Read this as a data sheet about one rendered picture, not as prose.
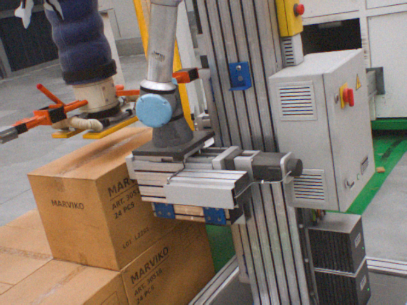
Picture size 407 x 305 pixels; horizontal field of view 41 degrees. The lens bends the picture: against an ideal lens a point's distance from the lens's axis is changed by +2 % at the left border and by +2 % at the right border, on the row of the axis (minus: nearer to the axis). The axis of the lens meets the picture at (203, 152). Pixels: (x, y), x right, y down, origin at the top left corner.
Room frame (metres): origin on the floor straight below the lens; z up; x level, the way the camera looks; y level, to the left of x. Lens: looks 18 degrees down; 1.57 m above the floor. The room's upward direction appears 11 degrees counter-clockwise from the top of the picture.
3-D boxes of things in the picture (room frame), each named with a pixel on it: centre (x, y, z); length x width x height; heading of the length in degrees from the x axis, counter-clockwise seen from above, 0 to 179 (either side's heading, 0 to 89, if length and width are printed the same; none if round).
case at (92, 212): (2.25, 0.40, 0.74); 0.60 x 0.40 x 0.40; 142
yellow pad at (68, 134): (2.31, 0.47, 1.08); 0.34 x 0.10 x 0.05; 142
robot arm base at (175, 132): (1.86, 0.10, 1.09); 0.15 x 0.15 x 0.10
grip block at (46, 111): (2.05, 0.55, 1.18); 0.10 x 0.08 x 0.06; 52
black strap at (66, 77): (2.25, 0.40, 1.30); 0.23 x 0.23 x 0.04
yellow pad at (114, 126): (2.19, 0.32, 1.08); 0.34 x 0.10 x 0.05; 142
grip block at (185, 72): (2.33, 0.01, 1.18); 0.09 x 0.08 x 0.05; 52
